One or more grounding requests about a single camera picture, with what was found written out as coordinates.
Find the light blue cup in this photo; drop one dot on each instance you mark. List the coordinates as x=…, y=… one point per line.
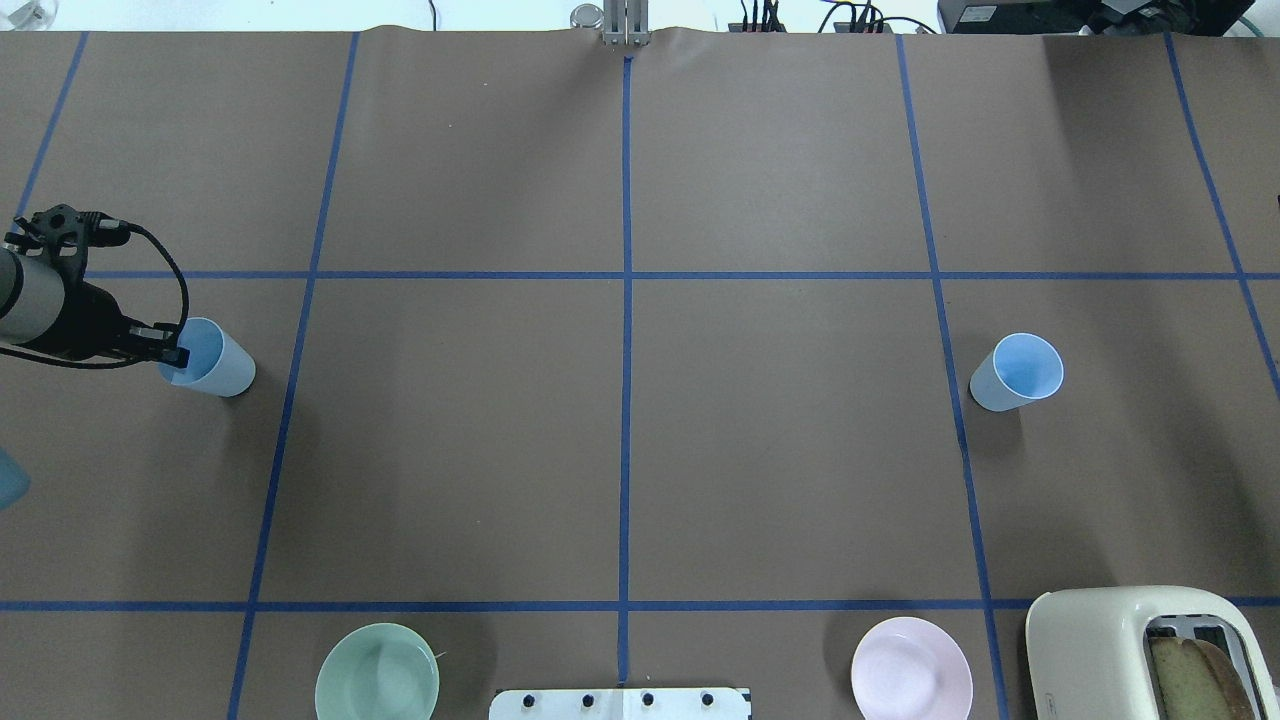
x=216, y=364
x=1021, y=369

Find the cream two-slot toaster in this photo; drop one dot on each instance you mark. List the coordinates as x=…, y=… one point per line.
x=1088, y=654

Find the brown toast slice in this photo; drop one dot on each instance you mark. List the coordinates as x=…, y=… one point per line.
x=1196, y=680

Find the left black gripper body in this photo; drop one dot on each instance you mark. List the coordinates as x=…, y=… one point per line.
x=92, y=318

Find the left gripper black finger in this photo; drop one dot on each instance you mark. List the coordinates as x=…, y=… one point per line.
x=169, y=354

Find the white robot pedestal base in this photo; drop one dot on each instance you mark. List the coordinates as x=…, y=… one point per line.
x=623, y=703

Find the green plastic bowl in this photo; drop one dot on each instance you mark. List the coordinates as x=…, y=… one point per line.
x=378, y=671

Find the pink plastic bowl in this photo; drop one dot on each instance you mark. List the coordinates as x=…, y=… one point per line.
x=910, y=668

